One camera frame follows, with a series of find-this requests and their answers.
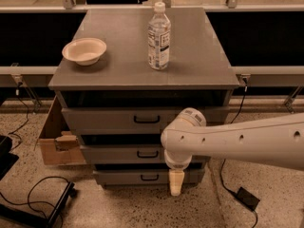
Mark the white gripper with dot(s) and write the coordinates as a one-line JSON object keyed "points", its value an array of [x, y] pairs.
{"points": [[177, 164]]}

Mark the grey drawer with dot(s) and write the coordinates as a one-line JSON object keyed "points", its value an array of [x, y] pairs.
{"points": [[123, 153], [132, 177], [119, 120]]}

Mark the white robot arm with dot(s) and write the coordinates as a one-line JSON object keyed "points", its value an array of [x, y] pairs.
{"points": [[277, 141]]}

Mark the grey bottom drawer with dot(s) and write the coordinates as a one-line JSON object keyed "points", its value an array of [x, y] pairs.
{"points": [[132, 177]]}

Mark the grey top drawer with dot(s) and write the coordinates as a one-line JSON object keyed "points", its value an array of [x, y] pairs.
{"points": [[119, 120]]}

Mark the grey drawer cabinet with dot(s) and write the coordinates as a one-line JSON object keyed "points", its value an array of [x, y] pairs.
{"points": [[199, 74]]}

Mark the black power adapter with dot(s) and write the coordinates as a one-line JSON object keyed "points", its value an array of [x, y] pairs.
{"points": [[247, 199]]}

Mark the brown cardboard box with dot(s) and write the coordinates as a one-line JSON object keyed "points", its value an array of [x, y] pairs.
{"points": [[58, 145]]}

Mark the clear plastic water bottle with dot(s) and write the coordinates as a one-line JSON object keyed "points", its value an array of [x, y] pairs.
{"points": [[159, 31]]}

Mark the black stand base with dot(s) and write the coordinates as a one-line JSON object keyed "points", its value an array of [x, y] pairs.
{"points": [[37, 213]]}

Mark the white bowl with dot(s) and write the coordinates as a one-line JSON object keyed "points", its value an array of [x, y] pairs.
{"points": [[84, 51]]}

